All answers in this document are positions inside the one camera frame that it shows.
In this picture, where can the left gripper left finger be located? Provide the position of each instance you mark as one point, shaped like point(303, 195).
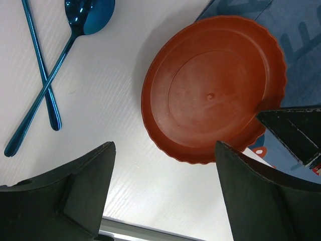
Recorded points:
point(65, 203)

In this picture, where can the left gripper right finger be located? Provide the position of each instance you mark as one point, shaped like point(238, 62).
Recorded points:
point(263, 203)

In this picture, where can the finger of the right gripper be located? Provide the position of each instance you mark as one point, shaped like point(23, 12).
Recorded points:
point(298, 129)

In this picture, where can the blue plastic fork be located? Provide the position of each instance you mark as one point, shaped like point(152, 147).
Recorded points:
point(53, 112)

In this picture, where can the red round plate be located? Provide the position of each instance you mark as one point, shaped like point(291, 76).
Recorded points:
point(208, 83)

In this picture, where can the blue letter-print placemat cloth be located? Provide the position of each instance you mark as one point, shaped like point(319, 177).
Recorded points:
point(296, 26)

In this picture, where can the blue plastic spoon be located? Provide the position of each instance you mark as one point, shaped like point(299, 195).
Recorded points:
point(84, 18)

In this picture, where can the aluminium mounting rail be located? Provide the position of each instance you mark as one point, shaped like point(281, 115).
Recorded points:
point(119, 230)

